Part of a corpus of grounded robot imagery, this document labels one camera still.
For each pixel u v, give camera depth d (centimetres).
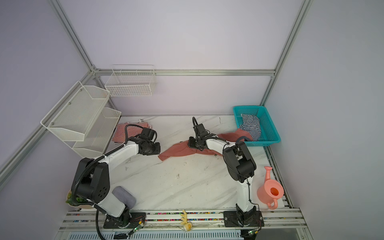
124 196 78
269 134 104
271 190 73
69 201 69
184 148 98
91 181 45
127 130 105
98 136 93
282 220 75
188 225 70
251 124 113
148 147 73
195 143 87
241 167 53
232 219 73
